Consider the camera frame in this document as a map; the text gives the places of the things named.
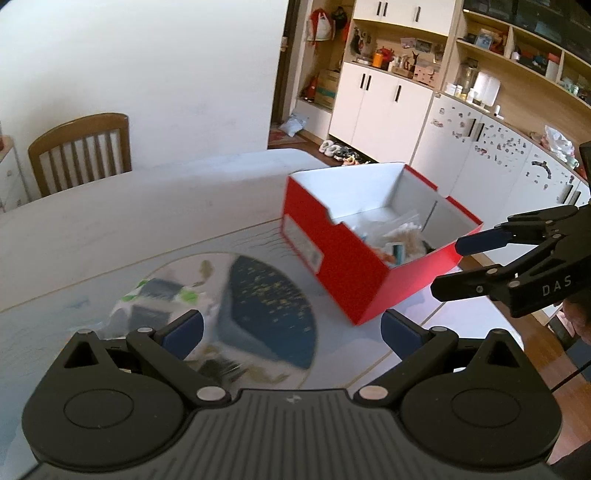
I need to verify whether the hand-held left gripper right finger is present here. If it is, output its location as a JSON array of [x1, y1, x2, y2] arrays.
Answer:
[[353, 309, 527, 409]]

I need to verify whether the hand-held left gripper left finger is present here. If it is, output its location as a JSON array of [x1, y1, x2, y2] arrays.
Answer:
[[58, 309, 232, 409]]

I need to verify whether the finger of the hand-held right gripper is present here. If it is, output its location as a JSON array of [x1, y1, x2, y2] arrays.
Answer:
[[430, 233, 573, 303], [455, 205, 580, 257]]

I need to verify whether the clear bag of cotton swabs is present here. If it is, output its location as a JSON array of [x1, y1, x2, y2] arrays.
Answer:
[[353, 210, 437, 259]]

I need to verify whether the red cardboard box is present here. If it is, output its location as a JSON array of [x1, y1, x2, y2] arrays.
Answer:
[[280, 161, 485, 327]]

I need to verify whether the white marble desktop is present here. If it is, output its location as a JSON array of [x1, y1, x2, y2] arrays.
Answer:
[[0, 148, 527, 480]]

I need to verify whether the person's right hand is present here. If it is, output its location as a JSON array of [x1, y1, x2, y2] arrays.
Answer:
[[564, 298, 591, 344]]

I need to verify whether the white crumpled plastic bag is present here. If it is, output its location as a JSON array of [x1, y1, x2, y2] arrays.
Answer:
[[542, 124, 580, 160]]

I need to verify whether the white paper roll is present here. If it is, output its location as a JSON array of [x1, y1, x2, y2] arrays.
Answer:
[[473, 71, 502, 104]]

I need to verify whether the glass jar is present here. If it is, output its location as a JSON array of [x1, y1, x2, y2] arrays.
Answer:
[[458, 60, 478, 93]]

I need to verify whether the small wooden drawer box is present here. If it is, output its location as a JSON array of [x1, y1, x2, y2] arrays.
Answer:
[[413, 62, 439, 86]]

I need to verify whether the row of shoes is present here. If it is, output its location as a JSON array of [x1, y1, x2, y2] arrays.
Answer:
[[320, 140, 370, 166]]

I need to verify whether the cardboard box with green print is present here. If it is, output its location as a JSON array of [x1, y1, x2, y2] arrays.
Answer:
[[314, 69, 342, 109]]

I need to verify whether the red doormat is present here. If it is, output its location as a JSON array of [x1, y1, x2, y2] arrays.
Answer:
[[269, 129, 303, 147]]

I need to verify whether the white side cabinet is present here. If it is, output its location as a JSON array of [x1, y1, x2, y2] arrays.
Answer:
[[0, 136, 31, 213]]

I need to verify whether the wooden chair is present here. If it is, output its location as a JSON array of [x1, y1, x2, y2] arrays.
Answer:
[[28, 113, 132, 197]]

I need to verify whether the dark brown door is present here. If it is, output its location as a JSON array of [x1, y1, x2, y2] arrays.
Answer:
[[269, 0, 301, 130]]

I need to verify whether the red white hanging bag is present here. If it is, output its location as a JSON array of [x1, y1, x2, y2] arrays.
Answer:
[[308, 8, 334, 42]]

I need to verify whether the black cable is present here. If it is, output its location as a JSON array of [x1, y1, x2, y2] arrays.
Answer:
[[549, 362, 591, 395]]

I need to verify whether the white wooden wall cabinet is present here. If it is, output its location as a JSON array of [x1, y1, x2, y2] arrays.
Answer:
[[295, 0, 591, 232]]

